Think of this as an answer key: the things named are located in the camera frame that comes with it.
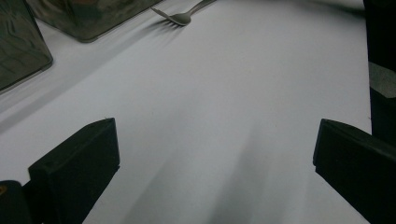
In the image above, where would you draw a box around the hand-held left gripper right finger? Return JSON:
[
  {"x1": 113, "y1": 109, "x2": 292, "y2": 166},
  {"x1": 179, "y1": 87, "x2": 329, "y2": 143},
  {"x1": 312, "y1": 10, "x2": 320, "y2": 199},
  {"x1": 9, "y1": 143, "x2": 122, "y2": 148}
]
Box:
[{"x1": 312, "y1": 119, "x2": 396, "y2": 224}]

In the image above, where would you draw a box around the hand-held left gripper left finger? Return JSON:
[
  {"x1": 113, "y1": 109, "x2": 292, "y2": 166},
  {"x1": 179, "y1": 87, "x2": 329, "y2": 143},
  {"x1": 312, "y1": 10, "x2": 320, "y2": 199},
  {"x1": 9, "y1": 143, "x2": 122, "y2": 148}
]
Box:
[{"x1": 28, "y1": 118, "x2": 120, "y2": 224}]

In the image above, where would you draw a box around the transparent grey plastic bin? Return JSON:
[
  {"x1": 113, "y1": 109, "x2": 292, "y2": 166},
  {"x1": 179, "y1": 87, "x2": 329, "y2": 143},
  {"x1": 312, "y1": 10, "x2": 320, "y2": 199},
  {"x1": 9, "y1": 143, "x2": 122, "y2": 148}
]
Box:
[
  {"x1": 26, "y1": 0, "x2": 164, "y2": 44},
  {"x1": 0, "y1": 0, "x2": 54, "y2": 92}
]

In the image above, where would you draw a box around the silver metal fork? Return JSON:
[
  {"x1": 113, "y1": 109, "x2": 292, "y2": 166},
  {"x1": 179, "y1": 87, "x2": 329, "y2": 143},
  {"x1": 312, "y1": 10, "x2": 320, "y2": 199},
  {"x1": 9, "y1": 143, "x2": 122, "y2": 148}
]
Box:
[{"x1": 150, "y1": 0, "x2": 218, "y2": 26}]

